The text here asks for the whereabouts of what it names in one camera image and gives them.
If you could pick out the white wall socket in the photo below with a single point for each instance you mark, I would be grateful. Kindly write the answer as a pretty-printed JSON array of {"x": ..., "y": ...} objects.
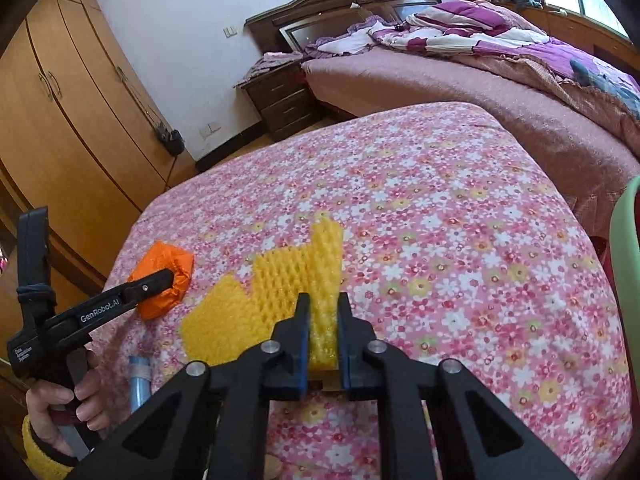
[{"x": 210, "y": 129}]

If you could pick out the wooden window cabinet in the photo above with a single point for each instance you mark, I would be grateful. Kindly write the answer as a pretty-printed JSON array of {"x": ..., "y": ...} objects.
[{"x": 575, "y": 27}]

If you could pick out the purple frilled pillow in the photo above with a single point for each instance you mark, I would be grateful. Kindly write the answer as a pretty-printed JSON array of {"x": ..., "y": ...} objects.
[{"x": 345, "y": 42}]

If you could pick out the purple patchwork quilt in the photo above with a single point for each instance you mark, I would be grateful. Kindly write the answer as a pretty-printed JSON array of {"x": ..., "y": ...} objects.
[{"x": 500, "y": 35}]

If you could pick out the pink cloth pile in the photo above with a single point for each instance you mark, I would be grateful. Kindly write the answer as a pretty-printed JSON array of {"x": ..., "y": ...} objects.
[{"x": 270, "y": 62}]

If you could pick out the wooden wardrobe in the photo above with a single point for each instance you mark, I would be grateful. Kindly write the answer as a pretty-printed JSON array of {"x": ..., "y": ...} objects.
[{"x": 70, "y": 110}]

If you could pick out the bed with pink cover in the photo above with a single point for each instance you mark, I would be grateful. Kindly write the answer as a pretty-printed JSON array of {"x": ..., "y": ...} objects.
[{"x": 450, "y": 90}]

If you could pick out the dark wooden headboard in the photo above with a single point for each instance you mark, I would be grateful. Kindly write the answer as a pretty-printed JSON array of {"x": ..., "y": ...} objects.
[{"x": 320, "y": 5}]

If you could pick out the person's left hand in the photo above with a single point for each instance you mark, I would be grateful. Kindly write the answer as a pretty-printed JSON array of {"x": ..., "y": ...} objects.
[{"x": 82, "y": 405}]

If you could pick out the black power adapter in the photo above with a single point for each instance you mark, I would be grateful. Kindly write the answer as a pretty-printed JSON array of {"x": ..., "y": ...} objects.
[{"x": 171, "y": 141}]

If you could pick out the yellow foam fruit net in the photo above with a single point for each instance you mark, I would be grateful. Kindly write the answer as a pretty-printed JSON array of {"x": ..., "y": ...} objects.
[{"x": 300, "y": 270}]

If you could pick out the pink floral tablecloth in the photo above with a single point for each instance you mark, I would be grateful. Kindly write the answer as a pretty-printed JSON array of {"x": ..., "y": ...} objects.
[{"x": 450, "y": 260}]

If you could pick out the light blue tube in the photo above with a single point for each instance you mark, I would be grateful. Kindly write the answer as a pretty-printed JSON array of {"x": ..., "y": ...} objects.
[{"x": 140, "y": 380}]

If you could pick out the blue plaid clothing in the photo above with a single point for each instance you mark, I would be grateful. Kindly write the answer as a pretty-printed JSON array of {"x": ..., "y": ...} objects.
[{"x": 605, "y": 82}]

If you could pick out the orange wrapper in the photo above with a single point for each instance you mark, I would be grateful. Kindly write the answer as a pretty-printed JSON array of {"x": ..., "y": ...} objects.
[{"x": 170, "y": 272}]

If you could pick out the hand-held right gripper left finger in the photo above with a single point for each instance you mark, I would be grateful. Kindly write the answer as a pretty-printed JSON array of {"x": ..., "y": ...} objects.
[{"x": 300, "y": 345}]

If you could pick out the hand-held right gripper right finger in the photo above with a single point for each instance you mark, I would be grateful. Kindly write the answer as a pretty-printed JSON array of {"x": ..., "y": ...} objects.
[{"x": 344, "y": 345}]

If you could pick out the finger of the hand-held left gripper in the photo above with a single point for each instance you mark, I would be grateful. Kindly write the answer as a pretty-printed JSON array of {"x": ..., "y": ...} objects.
[{"x": 150, "y": 286}]

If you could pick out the white wall switch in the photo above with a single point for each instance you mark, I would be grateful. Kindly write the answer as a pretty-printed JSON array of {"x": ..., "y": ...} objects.
[{"x": 230, "y": 31}]

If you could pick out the dark wooden nightstand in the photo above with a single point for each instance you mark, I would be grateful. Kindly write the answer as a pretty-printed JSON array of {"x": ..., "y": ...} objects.
[{"x": 282, "y": 100}]

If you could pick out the red bin with green rim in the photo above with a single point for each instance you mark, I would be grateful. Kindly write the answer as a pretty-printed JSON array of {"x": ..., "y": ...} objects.
[{"x": 625, "y": 240}]

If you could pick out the person's left forearm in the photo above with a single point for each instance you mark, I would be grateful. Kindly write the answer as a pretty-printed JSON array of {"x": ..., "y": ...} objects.
[{"x": 42, "y": 452}]

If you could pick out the yellow foam sheet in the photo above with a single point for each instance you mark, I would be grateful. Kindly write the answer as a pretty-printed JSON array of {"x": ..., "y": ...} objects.
[{"x": 217, "y": 320}]

